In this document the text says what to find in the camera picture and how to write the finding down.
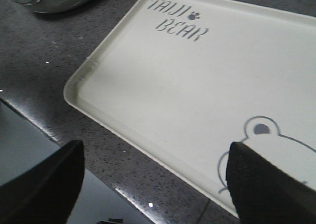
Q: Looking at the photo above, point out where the cream bear serving tray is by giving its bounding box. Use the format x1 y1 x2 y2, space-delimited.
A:
64 0 316 214

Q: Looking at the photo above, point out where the grey stone countertop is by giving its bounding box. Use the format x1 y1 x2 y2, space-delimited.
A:
0 0 316 224

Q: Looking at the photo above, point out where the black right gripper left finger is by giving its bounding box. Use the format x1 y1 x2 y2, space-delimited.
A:
0 140 85 224

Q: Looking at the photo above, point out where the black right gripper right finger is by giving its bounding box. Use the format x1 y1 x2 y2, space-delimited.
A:
226 142 316 224

